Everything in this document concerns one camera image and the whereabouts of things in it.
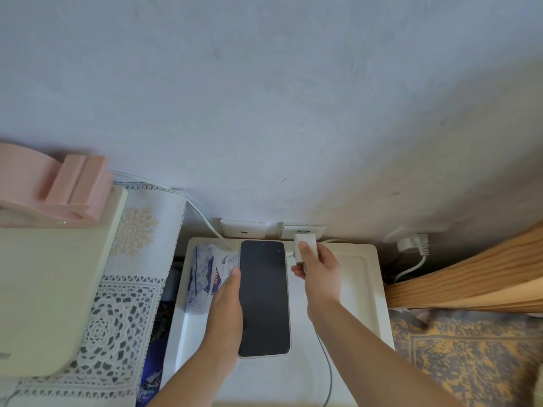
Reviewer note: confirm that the white power plug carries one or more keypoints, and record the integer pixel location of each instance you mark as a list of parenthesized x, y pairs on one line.
[(413, 242)]

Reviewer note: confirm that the grey yellow patterned rug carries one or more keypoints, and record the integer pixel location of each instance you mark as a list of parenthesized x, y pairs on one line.
[(466, 360)]

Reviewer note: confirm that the person's right forearm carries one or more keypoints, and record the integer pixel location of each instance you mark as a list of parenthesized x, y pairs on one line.
[(373, 360)]

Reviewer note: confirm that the white lace tablecloth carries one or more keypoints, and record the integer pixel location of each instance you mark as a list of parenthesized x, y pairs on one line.
[(118, 300)]

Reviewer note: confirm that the person's right thumb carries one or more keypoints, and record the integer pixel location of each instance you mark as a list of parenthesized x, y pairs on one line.
[(327, 256)]

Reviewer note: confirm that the wooden bed frame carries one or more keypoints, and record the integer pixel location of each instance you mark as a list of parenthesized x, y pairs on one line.
[(475, 275)]

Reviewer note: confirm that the person's right hand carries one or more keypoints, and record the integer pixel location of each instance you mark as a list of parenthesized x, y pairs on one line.
[(324, 288)]

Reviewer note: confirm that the white wall switch plate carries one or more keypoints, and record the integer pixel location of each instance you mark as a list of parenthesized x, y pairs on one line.
[(244, 228)]

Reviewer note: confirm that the white plastic side table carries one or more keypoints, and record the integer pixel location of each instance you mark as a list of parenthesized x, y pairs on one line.
[(365, 288)]

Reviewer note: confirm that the pink phone stand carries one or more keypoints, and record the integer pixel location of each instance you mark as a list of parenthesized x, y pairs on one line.
[(51, 186)]

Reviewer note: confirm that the blue patterned fabric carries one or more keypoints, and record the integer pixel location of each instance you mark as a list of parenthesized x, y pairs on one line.
[(152, 368)]

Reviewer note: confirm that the black smartphone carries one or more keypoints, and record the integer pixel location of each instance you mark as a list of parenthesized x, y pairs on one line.
[(265, 296)]

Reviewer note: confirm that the round white wall socket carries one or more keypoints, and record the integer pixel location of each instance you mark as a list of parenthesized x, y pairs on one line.
[(407, 232)]

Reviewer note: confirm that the person's left forearm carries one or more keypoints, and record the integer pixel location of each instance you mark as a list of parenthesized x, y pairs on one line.
[(199, 381)]

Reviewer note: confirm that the person's left thumb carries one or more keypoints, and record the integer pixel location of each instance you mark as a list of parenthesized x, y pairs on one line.
[(229, 283)]

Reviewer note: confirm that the white charger adapter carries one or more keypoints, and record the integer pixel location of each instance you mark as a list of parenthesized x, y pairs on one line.
[(305, 250)]

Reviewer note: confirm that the blue printed plastic bag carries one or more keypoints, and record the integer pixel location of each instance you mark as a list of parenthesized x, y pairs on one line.
[(205, 275)]

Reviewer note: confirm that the person's left hand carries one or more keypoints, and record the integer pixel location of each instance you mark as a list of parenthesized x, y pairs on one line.
[(225, 317)]

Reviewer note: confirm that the cream appliance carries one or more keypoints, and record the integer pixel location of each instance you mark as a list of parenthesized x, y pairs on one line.
[(46, 292)]

